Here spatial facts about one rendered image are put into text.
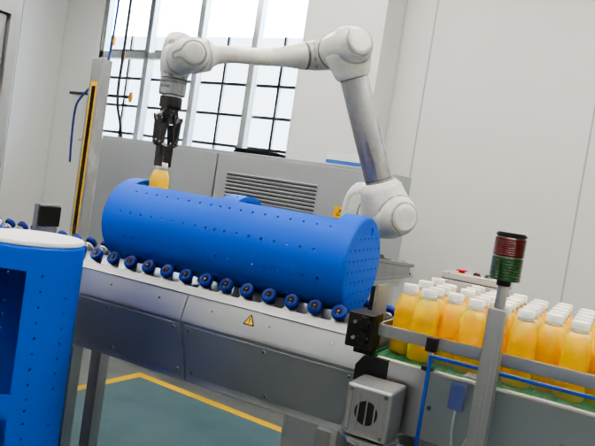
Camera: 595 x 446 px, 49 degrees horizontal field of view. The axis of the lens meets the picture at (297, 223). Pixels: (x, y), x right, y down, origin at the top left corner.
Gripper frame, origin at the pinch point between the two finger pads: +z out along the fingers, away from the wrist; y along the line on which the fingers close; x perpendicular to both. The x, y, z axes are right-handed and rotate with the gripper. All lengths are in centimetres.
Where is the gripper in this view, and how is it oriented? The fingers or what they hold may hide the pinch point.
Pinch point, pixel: (163, 156)
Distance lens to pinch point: 227.7
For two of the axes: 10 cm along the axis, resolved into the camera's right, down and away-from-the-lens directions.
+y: -4.5, -0.2, -8.9
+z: -1.5, 9.9, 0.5
